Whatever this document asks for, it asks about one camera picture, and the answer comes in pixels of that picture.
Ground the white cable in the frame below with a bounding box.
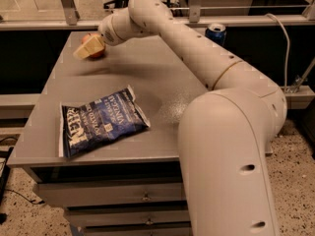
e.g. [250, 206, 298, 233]
[264, 13, 292, 93]

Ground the blue pepsi can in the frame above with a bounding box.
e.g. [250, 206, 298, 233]
[205, 24, 226, 46]

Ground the grey drawer cabinet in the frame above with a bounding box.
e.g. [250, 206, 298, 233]
[6, 28, 274, 236]

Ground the blue potato chip bag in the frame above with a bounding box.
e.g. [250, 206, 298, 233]
[58, 86, 151, 158]

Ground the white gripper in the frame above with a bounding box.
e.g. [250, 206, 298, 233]
[73, 8, 148, 59]

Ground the black floor cable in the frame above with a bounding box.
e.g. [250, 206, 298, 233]
[0, 135, 45, 206]

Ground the red apple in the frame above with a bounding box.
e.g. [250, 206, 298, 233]
[82, 33, 105, 58]

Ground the grey metal railing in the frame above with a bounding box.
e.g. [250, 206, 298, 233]
[0, 0, 315, 30]

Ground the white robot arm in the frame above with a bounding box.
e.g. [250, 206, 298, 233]
[74, 0, 286, 236]

